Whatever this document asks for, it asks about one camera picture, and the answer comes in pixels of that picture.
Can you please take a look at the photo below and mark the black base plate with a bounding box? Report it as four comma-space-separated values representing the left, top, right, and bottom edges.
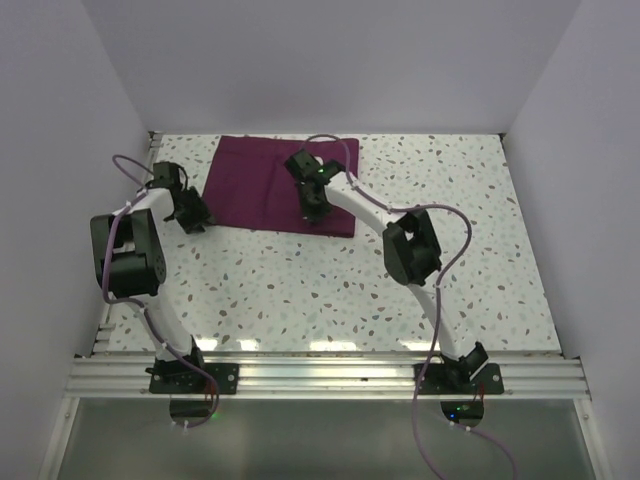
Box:
145, 360, 239, 395
418, 363, 505, 396

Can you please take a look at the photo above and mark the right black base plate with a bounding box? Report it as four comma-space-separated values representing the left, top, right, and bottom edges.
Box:
418, 363, 505, 396

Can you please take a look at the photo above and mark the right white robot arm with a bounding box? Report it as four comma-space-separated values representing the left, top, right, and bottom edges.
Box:
295, 173, 488, 393

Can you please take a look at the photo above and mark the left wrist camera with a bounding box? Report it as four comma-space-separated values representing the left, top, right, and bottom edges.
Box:
151, 161, 184, 191

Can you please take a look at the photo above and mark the aluminium front rail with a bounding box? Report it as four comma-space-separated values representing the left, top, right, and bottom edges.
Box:
64, 352, 591, 400

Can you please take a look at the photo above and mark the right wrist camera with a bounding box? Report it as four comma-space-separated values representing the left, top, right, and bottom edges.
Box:
284, 149, 345, 185

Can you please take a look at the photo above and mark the purple cable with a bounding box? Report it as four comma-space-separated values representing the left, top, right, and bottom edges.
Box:
102, 153, 221, 430
302, 133, 519, 480

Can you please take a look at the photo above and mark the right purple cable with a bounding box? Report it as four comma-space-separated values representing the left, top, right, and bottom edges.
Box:
302, 133, 519, 480

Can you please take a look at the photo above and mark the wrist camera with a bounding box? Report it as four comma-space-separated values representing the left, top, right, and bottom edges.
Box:
284, 149, 345, 185
151, 161, 184, 191

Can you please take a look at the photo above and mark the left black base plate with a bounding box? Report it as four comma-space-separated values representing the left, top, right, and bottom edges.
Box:
145, 360, 239, 395

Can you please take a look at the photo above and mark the purple cloth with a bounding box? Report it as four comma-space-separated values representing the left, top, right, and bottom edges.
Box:
202, 136, 356, 238

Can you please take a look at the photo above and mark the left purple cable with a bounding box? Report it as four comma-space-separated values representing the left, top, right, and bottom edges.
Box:
102, 153, 221, 430

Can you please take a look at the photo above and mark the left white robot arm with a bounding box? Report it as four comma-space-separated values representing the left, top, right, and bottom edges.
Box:
89, 187, 219, 396

